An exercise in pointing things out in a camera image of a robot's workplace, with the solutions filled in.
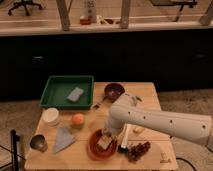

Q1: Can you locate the red orange bowl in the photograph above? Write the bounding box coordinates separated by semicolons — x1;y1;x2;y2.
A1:
86;129;117;161

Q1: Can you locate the bunch of red grapes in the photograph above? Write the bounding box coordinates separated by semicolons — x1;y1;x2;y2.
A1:
126;142;151;162

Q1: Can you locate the black tripod stand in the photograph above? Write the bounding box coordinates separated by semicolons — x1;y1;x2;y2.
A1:
0;130;25;171

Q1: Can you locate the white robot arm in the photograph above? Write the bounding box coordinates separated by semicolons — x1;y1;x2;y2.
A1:
103;93;213;151

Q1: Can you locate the metal cup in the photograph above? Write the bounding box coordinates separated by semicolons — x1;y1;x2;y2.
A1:
30;134;48;152

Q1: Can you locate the black floor cable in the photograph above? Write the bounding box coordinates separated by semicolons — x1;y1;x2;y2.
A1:
175;157;198;171

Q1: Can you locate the white round container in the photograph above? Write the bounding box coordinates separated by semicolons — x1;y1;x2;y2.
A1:
42;108;59;126

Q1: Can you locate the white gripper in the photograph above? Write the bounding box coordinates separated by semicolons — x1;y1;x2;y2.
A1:
102;120;124;136

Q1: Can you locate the green plastic tray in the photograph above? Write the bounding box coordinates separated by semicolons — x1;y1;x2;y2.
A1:
40;75;94;110

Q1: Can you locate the grey blue sponge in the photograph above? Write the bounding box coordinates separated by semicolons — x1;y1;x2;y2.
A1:
67;87;84;102

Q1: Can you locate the black office chair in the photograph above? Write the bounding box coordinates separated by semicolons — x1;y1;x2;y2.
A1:
8;0;43;16

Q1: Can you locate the grey blue folded cloth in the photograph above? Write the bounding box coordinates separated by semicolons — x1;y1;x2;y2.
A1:
53;127;75;154

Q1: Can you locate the red object on shelf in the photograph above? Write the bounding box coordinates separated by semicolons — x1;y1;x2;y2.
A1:
79;16;92;25

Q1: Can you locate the orange peach fruit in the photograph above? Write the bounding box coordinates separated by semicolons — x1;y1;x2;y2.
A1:
71;113;85;129

